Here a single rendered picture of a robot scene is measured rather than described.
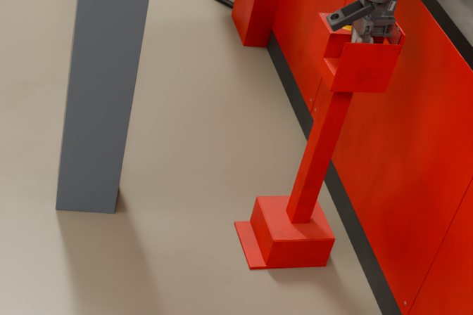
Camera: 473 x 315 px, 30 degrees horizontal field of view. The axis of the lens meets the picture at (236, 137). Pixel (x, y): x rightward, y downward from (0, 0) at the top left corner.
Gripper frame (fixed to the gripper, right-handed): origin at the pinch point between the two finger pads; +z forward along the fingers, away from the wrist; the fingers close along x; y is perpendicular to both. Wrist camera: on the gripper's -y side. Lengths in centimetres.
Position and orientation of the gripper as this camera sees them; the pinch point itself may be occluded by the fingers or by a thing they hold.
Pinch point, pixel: (353, 59)
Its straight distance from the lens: 233.4
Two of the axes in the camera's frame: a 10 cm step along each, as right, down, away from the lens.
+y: 9.6, -0.5, 2.6
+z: -1.2, 7.8, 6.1
